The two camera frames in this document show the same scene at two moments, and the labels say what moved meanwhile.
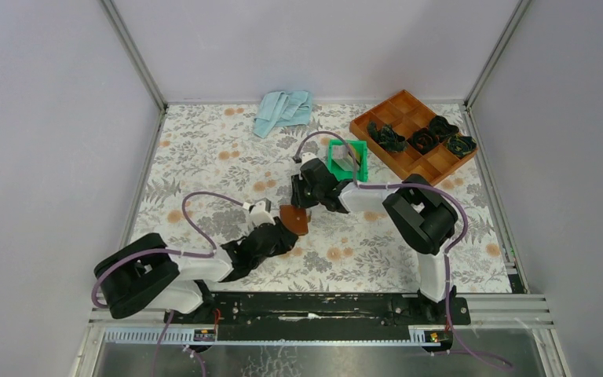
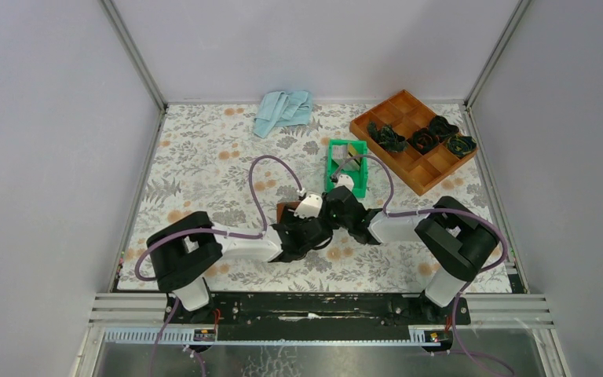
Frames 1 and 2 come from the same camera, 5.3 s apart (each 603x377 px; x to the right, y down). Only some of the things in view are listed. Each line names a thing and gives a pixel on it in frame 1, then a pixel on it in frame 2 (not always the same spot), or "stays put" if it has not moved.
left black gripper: (286, 240) to (287, 217)
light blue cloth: (281, 109) stays put
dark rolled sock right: (460, 145) stays put
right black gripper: (297, 181) to (324, 210)
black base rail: (319, 316) stays put
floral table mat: (342, 250) stays put
